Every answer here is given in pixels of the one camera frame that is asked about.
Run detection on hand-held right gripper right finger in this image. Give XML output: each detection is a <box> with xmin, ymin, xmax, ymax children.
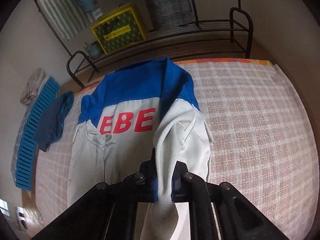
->
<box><xmin>171</xmin><ymin>161</ymin><xmax>292</xmax><ymax>240</ymax></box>

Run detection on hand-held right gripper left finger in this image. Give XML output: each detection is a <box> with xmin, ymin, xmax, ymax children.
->
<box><xmin>32</xmin><ymin>150</ymin><xmax>158</xmax><ymax>240</ymax></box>

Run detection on white and blue work jacket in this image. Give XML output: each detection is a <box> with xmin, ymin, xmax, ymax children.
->
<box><xmin>67</xmin><ymin>57</ymin><xmax>213</xmax><ymax>240</ymax></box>

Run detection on pink plaid blanket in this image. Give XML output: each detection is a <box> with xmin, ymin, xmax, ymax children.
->
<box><xmin>35</xmin><ymin>59</ymin><xmax>312</xmax><ymax>240</ymax></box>

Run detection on dark blue cloth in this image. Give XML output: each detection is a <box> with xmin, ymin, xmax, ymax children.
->
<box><xmin>34</xmin><ymin>91</ymin><xmax>74</xmax><ymax>152</ymax></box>

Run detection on blue slatted plastic board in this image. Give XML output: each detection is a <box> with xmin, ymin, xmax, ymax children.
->
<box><xmin>15</xmin><ymin>77</ymin><xmax>60</xmax><ymax>191</ymax></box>

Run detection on orange patterned bed sheet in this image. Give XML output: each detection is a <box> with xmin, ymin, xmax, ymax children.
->
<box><xmin>75</xmin><ymin>57</ymin><xmax>273</xmax><ymax>95</ymax></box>

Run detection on teal flower pot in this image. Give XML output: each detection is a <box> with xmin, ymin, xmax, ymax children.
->
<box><xmin>85</xmin><ymin>41</ymin><xmax>102</xmax><ymax>58</ymax></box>

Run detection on floral cloth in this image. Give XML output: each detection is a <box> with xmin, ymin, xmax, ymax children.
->
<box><xmin>20</xmin><ymin>67</ymin><xmax>47</xmax><ymax>106</ymax></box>

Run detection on yellow patterned box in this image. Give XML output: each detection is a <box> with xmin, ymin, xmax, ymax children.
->
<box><xmin>91</xmin><ymin>3</ymin><xmax>148</xmax><ymax>54</ymax></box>

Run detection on black metal rack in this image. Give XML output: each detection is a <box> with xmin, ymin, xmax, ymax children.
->
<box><xmin>66</xmin><ymin>0</ymin><xmax>254</xmax><ymax>88</ymax></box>

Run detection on grey checked garment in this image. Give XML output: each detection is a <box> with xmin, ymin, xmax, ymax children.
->
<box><xmin>144</xmin><ymin>0</ymin><xmax>194</xmax><ymax>30</ymax></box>

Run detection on white radiator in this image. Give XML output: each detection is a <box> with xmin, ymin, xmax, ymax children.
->
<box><xmin>31</xmin><ymin>0</ymin><xmax>88</xmax><ymax>41</ymax></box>

